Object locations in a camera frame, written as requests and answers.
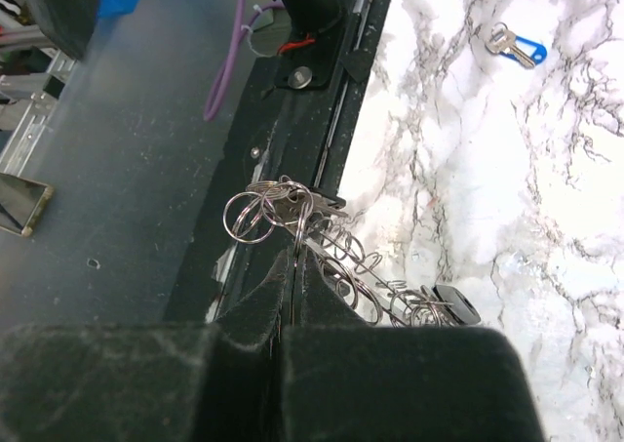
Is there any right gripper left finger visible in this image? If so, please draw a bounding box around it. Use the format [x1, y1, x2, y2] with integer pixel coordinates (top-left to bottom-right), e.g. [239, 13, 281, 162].
[1, 251, 293, 441]

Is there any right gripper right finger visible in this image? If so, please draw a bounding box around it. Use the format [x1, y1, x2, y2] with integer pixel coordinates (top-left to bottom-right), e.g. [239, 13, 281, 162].
[277, 254, 550, 442]

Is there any metal key organizer ring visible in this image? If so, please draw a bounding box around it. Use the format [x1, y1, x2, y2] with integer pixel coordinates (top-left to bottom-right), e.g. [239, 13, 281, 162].
[222, 176, 457, 329]

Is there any black key tag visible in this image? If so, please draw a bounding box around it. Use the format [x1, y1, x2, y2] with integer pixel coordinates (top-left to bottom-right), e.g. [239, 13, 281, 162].
[433, 285, 481, 326]

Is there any blue key tag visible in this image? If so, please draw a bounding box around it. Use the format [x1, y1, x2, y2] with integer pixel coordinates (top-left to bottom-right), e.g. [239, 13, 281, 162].
[485, 21, 548, 69]

